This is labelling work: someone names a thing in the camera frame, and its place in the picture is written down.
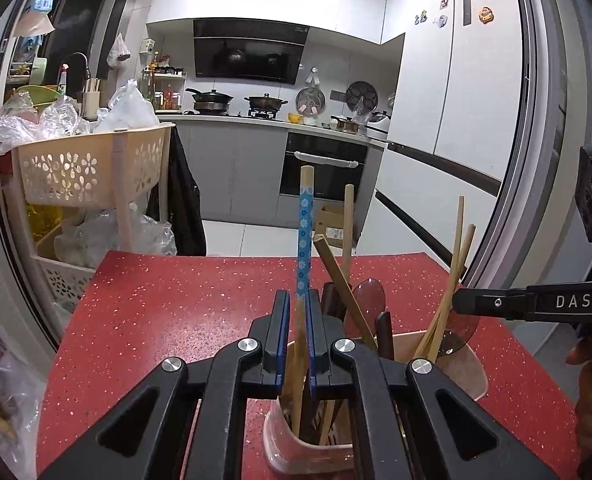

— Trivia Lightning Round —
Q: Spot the brown pot on stove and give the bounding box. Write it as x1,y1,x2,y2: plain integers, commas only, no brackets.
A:
245,93,287,119

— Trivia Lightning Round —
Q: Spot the dark spoon black handle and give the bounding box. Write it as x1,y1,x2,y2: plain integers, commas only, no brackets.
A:
321,282,347,322

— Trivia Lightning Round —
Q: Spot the cardboard box on floor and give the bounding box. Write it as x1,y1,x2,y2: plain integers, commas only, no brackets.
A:
314,204,347,249

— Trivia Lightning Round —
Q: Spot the built-in black oven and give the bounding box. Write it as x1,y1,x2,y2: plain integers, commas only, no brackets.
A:
279,132,369,202

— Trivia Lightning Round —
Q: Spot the white refrigerator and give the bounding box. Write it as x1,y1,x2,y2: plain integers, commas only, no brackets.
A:
357,0,524,258

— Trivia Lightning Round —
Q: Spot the blue patterned bamboo chopstick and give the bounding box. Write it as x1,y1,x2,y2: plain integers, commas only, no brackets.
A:
291,165,314,437

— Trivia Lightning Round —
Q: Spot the bamboo chopstick yellow end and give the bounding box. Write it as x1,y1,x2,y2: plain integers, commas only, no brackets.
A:
413,196,465,362

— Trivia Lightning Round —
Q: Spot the plain bamboo chopstick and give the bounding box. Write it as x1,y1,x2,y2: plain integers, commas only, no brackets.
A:
341,184,354,281

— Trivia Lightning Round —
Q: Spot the beige utensil holder caddy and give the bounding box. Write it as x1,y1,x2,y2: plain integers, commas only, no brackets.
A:
263,332,488,476

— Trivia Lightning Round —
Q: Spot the clear plastic bag on floor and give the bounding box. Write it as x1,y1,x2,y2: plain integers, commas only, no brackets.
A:
0,351,46,479

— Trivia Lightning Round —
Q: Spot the long bamboo chopstick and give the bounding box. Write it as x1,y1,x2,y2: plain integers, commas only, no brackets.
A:
426,224,479,362

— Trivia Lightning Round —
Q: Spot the black range hood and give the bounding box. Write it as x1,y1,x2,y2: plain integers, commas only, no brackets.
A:
193,18,310,84

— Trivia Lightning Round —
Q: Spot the beige plastic storage cart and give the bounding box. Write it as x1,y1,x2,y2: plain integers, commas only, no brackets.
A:
10,122,174,302

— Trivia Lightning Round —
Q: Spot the black wok on stove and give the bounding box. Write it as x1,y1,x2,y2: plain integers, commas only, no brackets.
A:
186,88,233,115

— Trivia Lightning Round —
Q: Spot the black hanging cloth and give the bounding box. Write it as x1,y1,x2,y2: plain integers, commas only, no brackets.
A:
145,127,207,257

